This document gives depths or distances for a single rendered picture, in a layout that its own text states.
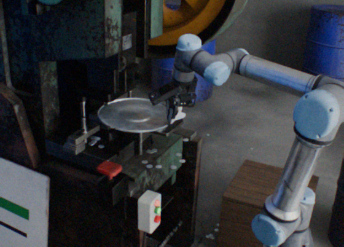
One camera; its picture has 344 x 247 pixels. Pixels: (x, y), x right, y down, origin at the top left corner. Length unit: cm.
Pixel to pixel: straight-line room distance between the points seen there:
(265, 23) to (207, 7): 307
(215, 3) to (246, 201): 87
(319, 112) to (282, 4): 367
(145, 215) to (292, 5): 360
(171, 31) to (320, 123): 93
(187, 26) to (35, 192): 92
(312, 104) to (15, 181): 120
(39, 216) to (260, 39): 362
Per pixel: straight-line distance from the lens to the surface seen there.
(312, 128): 111
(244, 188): 202
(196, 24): 178
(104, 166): 135
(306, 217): 146
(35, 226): 179
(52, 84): 166
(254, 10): 480
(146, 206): 142
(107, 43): 138
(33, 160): 171
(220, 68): 130
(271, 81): 133
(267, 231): 134
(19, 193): 180
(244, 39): 490
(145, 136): 163
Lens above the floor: 145
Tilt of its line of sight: 24 degrees down
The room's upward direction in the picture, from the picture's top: 2 degrees clockwise
